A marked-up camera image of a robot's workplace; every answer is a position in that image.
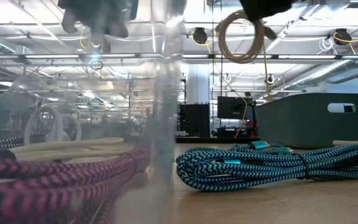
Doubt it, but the black hanging cable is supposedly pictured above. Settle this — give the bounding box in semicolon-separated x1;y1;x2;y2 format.
220;0;224;128
211;0;215;128

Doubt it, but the maroon braided cable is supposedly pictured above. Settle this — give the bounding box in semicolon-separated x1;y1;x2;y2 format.
0;146;151;224

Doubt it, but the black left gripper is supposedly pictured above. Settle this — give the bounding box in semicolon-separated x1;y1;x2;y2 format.
57;0;139;38

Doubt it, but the black cabinet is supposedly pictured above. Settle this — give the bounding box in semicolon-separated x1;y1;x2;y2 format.
179;103;211;138

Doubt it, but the dark background monitor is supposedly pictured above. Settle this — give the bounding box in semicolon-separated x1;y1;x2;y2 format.
217;95;254;120

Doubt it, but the clear plastic container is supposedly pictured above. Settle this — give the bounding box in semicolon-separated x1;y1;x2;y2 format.
0;0;187;224

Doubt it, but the teal braided cable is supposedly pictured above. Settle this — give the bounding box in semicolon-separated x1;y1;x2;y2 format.
175;142;358;192
231;139;294;156

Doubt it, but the grey braided cable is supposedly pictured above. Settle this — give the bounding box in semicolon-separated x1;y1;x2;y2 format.
0;133;47;155

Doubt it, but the yellow reel cable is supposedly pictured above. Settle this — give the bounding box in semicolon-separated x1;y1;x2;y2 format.
191;30;248;139

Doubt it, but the black ceiling cable reel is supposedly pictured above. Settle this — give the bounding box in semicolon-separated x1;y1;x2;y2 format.
192;27;209;45
334;27;352;46

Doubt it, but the orange hanging cable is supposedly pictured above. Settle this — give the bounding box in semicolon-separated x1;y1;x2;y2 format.
261;18;273;103

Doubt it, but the teal plastic bin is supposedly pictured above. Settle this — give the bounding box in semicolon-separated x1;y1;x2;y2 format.
255;92;358;149

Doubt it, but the white building pillar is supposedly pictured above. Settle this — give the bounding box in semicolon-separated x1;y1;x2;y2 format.
186;63;211;105

